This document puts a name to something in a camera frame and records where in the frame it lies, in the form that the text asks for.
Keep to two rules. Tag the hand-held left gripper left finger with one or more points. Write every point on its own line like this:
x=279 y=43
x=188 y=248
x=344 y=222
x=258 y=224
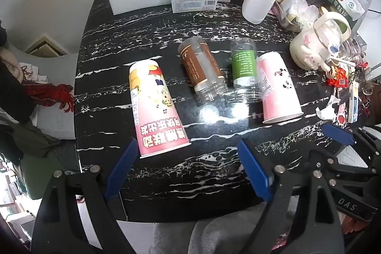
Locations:
x=122 y=168

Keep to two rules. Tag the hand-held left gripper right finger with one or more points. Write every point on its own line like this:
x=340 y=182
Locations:
x=255 y=172

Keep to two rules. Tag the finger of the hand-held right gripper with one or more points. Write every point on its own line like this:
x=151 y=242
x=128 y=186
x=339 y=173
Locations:
x=323 y=157
x=339 y=133

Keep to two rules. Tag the pink cartoon paper cup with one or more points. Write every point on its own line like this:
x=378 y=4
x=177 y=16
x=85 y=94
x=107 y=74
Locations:
x=157 y=111

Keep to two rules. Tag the pink panda paper cup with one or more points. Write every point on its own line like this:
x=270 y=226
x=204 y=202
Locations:
x=278 y=90

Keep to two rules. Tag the crumpled white paper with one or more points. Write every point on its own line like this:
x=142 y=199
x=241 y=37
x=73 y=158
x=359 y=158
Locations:
x=326 y=111

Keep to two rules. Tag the small white blue box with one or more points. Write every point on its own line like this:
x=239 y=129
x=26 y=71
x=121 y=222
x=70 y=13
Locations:
x=354 y=106

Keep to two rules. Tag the red charm key bunch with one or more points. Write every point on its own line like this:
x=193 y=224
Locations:
x=337 y=78

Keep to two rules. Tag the dark green cloth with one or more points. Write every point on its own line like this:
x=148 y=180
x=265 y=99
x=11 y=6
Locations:
x=34 y=147

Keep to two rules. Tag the cream ceramic mug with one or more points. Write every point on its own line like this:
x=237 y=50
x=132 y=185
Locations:
x=303 y=45

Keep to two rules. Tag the red plaid scarf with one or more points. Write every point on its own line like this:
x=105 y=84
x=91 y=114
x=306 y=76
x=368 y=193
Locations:
x=49 y=93

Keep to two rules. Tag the clear jar green label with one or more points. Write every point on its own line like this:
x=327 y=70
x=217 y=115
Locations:
x=244 y=65

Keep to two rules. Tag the clear jar brown label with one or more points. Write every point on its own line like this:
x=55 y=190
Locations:
x=202 y=66

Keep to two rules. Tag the clear plastic bag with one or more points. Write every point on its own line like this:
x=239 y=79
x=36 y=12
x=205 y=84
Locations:
x=300 y=11

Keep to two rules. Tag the black garment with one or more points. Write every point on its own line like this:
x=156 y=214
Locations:
x=13 y=93

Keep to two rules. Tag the white printed cloth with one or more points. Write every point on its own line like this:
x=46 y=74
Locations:
x=31 y=71

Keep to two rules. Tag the beige framed panel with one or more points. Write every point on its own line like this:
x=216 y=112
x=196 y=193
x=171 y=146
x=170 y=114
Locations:
x=44 y=47

